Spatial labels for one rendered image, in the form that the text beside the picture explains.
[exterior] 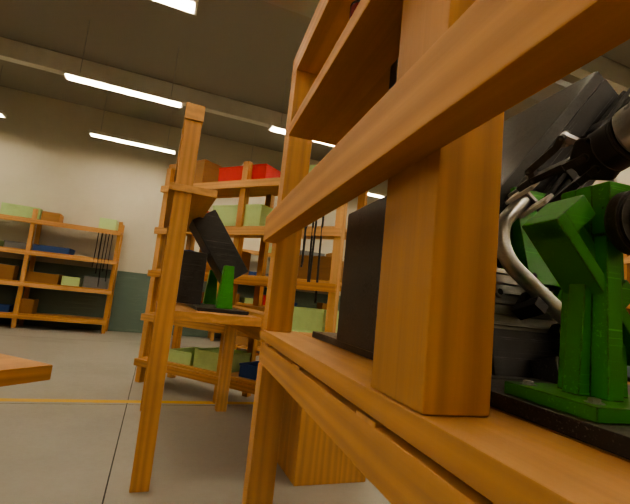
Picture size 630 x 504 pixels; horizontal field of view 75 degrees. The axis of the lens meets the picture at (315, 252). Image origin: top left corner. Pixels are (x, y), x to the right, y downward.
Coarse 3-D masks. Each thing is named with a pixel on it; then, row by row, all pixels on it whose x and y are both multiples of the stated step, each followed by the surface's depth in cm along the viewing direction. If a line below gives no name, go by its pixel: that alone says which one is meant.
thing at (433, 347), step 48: (432, 0) 56; (288, 144) 150; (480, 144) 50; (288, 192) 149; (432, 192) 49; (480, 192) 50; (288, 240) 147; (384, 240) 60; (432, 240) 48; (480, 240) 49; (288, 288) 145; (384, 288) 58; (432, 288) 47; (480, 288) 49; (384, 336) 56; (432, 336) 46; (480, 336) 48; (384, 384) 54; (432, 384) 46; (480, 384) 47
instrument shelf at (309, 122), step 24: (384, 0) 68; (360, 24) 75; (384, 24) 74; (336, 48) 86; (360, 48) 82; (384, 48) 81; (336, 72) 91; (360, 72) 90; (384, 72) 89; (312, 96) 103; (336, 96) 102; (360, 96) 100; (312, 120) 116; (336, 120) 115
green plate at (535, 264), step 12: (540, 192) 87; (528, 216) 84; (516, 228) 85; (516, 240) 84; (528, 240) 81; (516, 252) 84; (528, 252) 80; (528, 264) 79; (540, 264) 80; (540, 276) 79; (552, 276) 80
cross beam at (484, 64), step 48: (480, 0) 36; (528, 0) 30; (576, 0) 26; (624, 0) 24; (432, 48) 44; (480, 48) 35; (528, 48) 30; (576, 48) 29; (384, 96) 55; (432, 96) 42; (480, 96) 36; (528, 96) 36; (336, 144) 73; (384, 144) 52; (432, 144) 48; (336, 192) 72
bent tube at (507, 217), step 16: (512, 192) 83; (528, 192) 80; (512, 208) 79; (512, 256) 74; (512, 272) 74; (528, 272) 74; (528, 288) 74; (544, 288) 74; (560, 304) 74; (560, 320) 74
